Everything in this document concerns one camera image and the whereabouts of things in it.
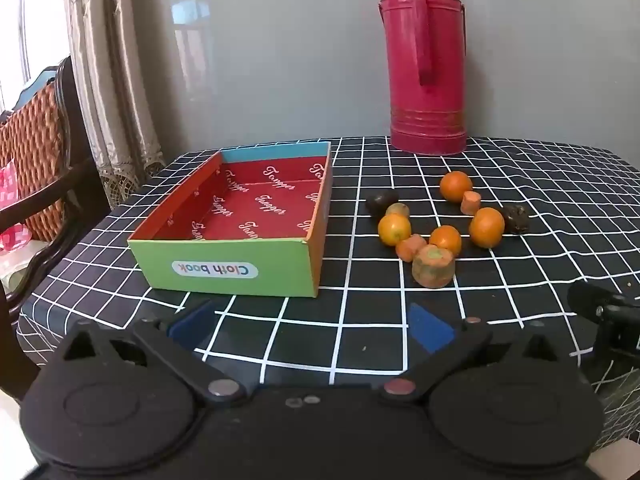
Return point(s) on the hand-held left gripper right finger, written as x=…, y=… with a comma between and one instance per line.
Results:
x=429, y=329

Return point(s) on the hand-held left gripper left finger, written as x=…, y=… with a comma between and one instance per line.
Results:
x=192, y=324

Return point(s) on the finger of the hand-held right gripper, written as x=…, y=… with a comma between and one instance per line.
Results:
x=592, y=300

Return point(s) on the large carrot chunk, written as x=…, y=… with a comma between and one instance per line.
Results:
x=434, y=267

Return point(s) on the colourful cardboard box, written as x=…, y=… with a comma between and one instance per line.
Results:
x=235, y=265

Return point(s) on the orange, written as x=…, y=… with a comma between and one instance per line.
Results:
x=394, y=230
x=456, y=186
x=487, y=227
x=446, y=240

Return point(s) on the dark passion fruit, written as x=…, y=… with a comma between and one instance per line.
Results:
x=516, y=219
x=380, y=201

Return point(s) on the black checkered tablecloth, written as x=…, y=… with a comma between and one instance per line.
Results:
x=350, y=310

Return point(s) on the small carrot piece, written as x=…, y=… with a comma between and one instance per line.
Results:
x=409, y=248
x=470, y=203

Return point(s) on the small yellow-green fruit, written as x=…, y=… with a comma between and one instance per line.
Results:
x=399, y=210

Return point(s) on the red white cloth bag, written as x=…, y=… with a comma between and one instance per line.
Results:
x=7, y=185

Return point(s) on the wooden chair with woven cushion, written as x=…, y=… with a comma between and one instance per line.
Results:
x=40, y=145

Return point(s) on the beige curtain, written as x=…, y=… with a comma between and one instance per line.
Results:
x=110, y=85

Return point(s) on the red thermos flask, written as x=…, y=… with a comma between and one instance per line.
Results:
x=425, y=60

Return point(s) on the blue cloth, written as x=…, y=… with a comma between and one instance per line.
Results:
x=42, y=79

